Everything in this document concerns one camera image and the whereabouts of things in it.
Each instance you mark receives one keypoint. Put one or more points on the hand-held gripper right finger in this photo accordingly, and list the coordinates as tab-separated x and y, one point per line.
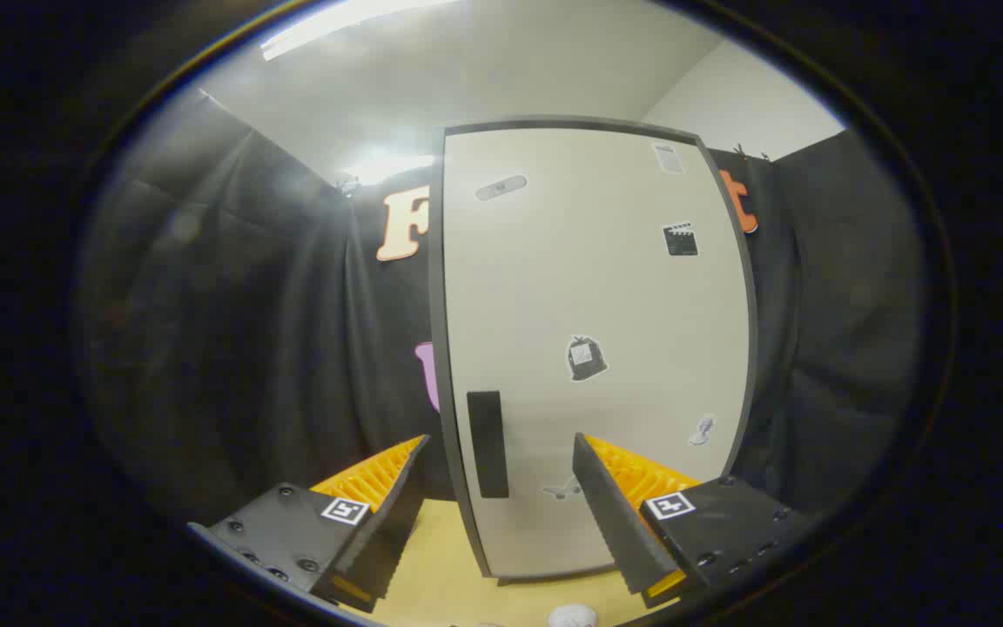
615	514

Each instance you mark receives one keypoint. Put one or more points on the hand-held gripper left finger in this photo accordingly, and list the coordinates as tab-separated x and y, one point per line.
380	531

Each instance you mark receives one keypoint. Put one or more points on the grey shoe cabinet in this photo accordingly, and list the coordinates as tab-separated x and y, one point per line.
436	261

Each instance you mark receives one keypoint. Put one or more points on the black backdrop cloth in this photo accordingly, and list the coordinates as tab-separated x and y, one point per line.
232	331

